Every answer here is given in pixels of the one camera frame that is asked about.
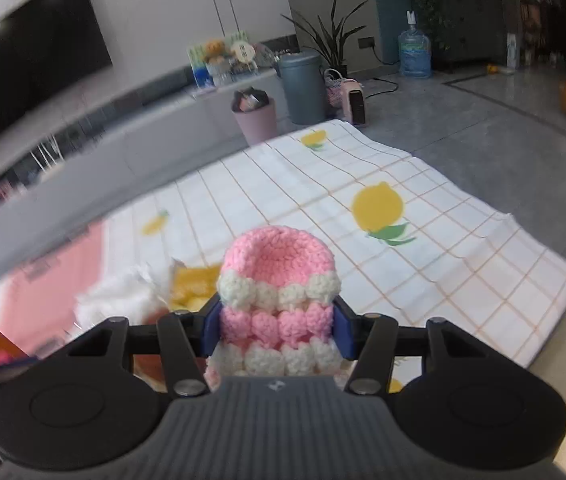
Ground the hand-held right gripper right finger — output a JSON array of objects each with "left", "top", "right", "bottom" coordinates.
[{"left": 332, "top": 295, "right": 489, "bottom": 397}]

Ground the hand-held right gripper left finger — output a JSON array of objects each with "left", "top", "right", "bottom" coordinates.
[{"left": 65, "top": 296, "right": 225, "bottom": 399}]

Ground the yellow soft cloth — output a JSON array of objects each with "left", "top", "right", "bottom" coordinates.
[{"left": 168, "top": 262, "right": 224, "bottom": 311}]

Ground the pink white crocheted hat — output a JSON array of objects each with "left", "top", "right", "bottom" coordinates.
[{"left": 204, "top": 226, "right": 359, "bottom": 386}]

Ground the white fluffy cloth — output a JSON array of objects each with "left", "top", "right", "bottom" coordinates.
[{"left": 74, "top": 267, "right": 174, "bottom": 326}]

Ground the lemon print checked blanket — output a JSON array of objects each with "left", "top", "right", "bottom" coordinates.
[{"left": 0, "top": 120, "right": 566, "bottom": 368}]

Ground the pink cloth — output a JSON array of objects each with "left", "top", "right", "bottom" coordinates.
[{"left": 0, "top": 225, "right": 108, "bottom": 356}]

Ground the pink trash bin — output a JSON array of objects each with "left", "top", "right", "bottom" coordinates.
[{"left": 232, "top": 89, "right": 277, "bottom": 147}]

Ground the long grey television cabinet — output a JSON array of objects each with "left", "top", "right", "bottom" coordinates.
[{"left": 0, "top": 67, "right": 294, "bottom": 233}]

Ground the pink space heater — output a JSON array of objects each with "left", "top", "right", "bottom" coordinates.
[{"left": 339, "top": 78, "right": 368, "bottom": 127}]

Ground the woven basket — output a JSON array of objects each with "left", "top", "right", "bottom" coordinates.
[{"left": 323, "top": 68, "right": 346, "bottom": 120}]

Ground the grey trash bin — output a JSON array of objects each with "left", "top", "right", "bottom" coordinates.
[{"left": 277, "top": 51, "right": 326, "bottom": 126}]

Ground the green toy box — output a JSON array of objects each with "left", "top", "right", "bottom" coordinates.
[{"left": 187, "top": 30, "right": 264, "bottom": 88}]

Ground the blue water jug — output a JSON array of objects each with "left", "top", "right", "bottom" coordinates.
[{"left": 397, "top": 10, "right": 434, "bottom": 79}]

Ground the tall green potted plant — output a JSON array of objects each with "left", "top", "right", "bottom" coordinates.
[{"left": 280, "top": 0, "right": 369, "bottom": 78}]

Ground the dark drawer cabinet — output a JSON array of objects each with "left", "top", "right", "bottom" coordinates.
[{"left": 433, "top": 0, "right": 509, "bottom": 73}]

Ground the black power cable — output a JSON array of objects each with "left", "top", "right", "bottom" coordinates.
[{"left": 363, "top": 74, "right": 400, "bottom": 102}]

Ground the black wall television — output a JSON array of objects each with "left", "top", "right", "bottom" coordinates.
[{"left": 0, "top": 0, "right": 114, "bottom": 163}]

